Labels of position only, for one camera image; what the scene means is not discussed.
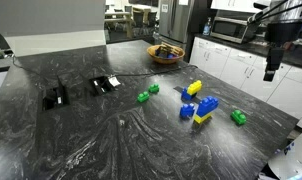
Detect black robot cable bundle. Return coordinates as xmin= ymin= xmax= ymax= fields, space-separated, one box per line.
xmin=248 ymin=0 xmax=302 ymax=24

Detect yellow toy block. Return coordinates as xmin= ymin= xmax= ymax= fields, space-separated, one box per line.
xmin=186 ymin=79 xmax=203 ymax=96

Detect black kitchen countertop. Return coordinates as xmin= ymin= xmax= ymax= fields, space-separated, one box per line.
xmin=194 ymin=32 xmax=302 ymax=72

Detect white paper tag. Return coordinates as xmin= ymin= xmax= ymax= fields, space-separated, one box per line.
xmin=107 ymin=76 xmax=121 ymax=88

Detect small green toy block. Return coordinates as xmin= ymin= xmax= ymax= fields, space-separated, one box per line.
xmin=230 ymin=109 xmax=248 ymax=126
xmin=137 ymin=91 xmax=151 ymax=104
xmin=148 ymin=83 xmax=161 ymax=94

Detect silver microwave oven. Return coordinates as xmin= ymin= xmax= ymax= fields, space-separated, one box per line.
xmin=210 ymin=16 xmax=259 ymax=45

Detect clear spray bottle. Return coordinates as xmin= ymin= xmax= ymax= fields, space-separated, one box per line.
xmin=202 ymin=17 xmax=213 ymax=37

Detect wooden bowl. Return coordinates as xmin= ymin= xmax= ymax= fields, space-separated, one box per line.
xmin=146 ymin=44 xmax=186 ymax=65

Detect small blue toy block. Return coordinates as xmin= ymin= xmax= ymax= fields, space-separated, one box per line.
xmin=179 ymin=102 xmax=196 ymax=119

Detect blue toy block pile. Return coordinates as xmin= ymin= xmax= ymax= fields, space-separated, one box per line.
xmin=155 ymin=52 xmax=178 ymax=60

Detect wooden dining table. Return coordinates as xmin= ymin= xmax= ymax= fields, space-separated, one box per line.
xmin=104 ymin=11 xmax=134 ymax=39

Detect dark dining chair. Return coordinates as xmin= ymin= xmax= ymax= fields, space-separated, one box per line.
xmin=132 ymin=4 xmax=159 ymax=28

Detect white wall cabinet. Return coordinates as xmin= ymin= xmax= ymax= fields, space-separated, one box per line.
xmin=210 ymin=0 xmax=263 ymax=14

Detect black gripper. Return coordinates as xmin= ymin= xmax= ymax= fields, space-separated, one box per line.
xmin=262 ymin=20 xmax=302 ymax=83

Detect long blue toy block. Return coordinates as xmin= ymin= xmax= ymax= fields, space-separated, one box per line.
xmin=196 ymin=95 xmax=220 ymax=118

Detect white base cabinets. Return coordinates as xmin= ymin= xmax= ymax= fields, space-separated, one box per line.
xmin=189 ymin=36 xmax=302 ymax=130

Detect thin black power cable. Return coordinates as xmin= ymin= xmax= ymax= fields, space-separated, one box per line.
xmin=11 ymin=54 xmax=60 ymax=83

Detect stainless steel refrigerator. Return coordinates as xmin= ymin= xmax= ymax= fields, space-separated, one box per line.
xmin=158 ymin=0 xmax=199 ymax=44

